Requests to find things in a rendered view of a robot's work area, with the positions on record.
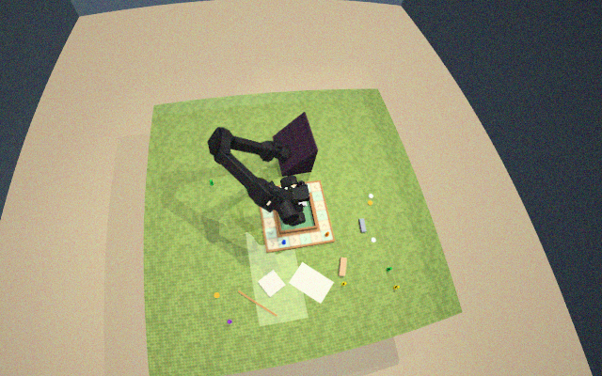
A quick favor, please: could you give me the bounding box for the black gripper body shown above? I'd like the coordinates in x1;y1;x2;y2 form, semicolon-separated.
280;175;306;227

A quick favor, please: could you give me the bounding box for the tan rectangular block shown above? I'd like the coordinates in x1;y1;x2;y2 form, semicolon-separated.
339;258;347;276

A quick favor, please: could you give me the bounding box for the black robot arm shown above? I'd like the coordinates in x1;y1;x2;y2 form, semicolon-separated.
207;127;310;225

